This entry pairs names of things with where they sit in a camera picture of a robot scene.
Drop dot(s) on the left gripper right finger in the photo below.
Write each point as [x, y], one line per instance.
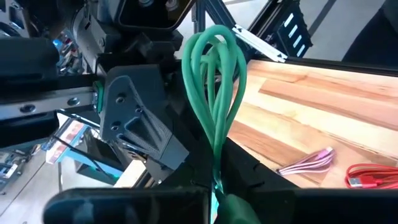
[311, 208]

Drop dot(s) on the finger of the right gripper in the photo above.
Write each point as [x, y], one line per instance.
[136, 105]

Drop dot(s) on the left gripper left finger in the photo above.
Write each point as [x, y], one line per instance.
[124, 208]

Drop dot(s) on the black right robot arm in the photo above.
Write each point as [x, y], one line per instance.
[149, 43]

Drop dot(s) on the blue printed cardboard box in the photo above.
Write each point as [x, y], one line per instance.
[66, 140]

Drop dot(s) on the black aluminium table frame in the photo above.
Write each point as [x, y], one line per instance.
[342, 67]

